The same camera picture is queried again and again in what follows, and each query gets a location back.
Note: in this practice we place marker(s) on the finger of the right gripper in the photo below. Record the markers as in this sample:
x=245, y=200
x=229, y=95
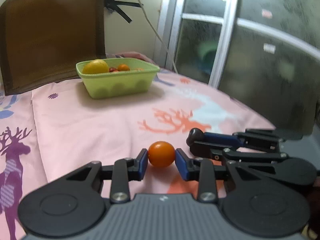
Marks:
x=207, y=150
x=255, y=139

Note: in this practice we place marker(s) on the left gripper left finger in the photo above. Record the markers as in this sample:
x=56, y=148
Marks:
x=120, y=174

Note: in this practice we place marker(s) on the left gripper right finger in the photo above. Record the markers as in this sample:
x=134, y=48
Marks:
x=206, y=173

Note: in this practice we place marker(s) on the orange cherry tomato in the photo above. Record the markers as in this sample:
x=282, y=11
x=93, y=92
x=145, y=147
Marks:
x=161, y=154

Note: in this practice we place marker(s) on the orange fruit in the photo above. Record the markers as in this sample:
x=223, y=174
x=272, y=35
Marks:
x=123, y=67

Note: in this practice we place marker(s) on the pink deer-print bedsheet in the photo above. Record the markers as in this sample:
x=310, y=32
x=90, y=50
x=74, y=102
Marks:
x=67, y=128

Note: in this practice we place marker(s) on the green plastic basket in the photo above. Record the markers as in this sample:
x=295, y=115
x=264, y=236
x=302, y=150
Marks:
x=107, y=85

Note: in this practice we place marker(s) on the frosted glass sliding door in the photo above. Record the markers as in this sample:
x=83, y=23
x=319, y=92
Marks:
x=263, y=53

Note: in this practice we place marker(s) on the red cherry tomato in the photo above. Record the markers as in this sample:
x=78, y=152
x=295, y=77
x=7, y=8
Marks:
x=113, y=70

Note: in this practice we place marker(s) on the yellow lemon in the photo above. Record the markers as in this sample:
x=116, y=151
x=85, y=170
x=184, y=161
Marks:
x=97, y=66

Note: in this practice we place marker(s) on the brown seat cushion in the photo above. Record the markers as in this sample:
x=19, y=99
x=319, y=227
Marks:
x=43, y=40

